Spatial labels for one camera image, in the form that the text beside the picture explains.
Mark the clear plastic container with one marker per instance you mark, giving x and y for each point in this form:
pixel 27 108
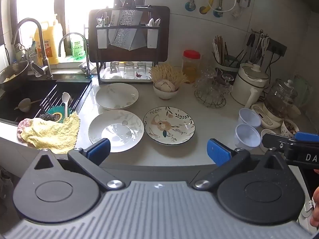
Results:
pixel 249 118
pixel 246 135

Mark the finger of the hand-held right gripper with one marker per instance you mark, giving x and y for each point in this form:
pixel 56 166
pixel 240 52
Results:
pixel 307 137
pixel 274 140

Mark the chrome gooseneck faucet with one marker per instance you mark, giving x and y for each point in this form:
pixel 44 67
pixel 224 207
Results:
pixel 86 54

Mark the pink knitted cloth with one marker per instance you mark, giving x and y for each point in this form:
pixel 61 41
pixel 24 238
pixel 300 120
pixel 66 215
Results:
pixel 22 127

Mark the white plastic spoon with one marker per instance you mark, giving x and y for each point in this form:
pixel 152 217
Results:
pixel 65 99

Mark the glass kettle on cream base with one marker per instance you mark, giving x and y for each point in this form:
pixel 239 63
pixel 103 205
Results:
pixel 279 99

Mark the small bowl with chopstick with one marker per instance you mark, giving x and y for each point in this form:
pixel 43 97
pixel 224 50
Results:
pixel 23 104

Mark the hammered steel cleaver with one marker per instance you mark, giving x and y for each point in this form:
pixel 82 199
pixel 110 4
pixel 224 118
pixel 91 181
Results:
pixel 125 29

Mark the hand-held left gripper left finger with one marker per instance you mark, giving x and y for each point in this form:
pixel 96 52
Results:
pixel 98 150

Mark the yellow detergent bottle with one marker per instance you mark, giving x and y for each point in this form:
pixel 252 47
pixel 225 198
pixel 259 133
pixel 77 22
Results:
pixel 51 44

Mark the green detergent bottle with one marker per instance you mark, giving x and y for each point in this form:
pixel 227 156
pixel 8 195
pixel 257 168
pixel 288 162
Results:
pixel 78 47

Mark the dried noodle bundle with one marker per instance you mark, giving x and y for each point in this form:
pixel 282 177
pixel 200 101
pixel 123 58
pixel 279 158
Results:
pixel 167 73

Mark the floral animal-print plate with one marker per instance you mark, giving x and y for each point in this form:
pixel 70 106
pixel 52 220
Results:
pixel 169 125

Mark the clear drinking glass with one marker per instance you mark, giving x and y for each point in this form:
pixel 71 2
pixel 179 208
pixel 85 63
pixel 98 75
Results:
pixel 141 69
pixel 115 67
pixel 129 69

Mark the pale green kettle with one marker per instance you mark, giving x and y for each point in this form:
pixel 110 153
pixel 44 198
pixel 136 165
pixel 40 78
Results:
pixel 304 89

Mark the white electric pot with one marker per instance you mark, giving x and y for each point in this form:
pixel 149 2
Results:
pixel 248 84

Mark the flower-print bowl with dregs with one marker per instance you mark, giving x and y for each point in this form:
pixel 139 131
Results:
pixel 289 128

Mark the red-lidded plastic jar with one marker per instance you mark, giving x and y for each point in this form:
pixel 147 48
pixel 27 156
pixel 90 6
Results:
pixel 190 66

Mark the white cutlery cup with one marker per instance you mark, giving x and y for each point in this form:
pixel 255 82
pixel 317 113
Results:
pixel 152 38
pixel 102 38

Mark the hanging kitchen utensils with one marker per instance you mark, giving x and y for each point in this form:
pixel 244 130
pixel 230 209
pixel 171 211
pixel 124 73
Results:
pixel 256 47

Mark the dark gooseneck faucet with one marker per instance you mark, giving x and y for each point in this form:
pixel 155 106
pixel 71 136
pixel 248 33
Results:
pixel 42 54

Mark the teal scrubber holder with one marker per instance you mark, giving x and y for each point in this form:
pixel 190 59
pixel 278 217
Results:
pixel 56 114

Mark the black dish rack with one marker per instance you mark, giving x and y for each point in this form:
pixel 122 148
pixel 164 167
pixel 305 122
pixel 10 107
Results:
pixel 99 64

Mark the chopstick holder with chopsticks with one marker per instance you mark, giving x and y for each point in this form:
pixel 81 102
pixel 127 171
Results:
pixel 221 54

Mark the white drip tray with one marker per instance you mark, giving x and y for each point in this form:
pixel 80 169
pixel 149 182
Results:
pixel 107 76

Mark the dark wooden cutting board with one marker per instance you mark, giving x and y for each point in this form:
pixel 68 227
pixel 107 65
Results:
pixel 159 37

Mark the black power strip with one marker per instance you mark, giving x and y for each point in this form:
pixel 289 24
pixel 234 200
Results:
pixel 278 46

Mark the white leaf-print plate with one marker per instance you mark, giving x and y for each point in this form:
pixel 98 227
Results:
pixel 116 132
pixel 117 95

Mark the white bowl of garlic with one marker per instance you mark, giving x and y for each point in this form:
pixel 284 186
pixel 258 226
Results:
pixel 165 89

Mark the steel bowl in sink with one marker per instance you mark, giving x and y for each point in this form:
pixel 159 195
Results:
pixel 12 73

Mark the person's right hand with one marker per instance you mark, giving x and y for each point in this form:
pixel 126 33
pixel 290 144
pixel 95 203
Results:
pixel 316 209

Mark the yellow dishcloth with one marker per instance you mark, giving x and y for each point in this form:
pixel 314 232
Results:
pixel 52 134

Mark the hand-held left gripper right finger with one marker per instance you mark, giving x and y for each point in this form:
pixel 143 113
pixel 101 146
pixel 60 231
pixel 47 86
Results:
pixel 218 151

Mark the black kitchen sink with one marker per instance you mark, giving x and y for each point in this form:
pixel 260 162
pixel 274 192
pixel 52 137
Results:
pixel 35 89

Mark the black sink drain rack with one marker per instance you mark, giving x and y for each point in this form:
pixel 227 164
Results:
pixel 53 95

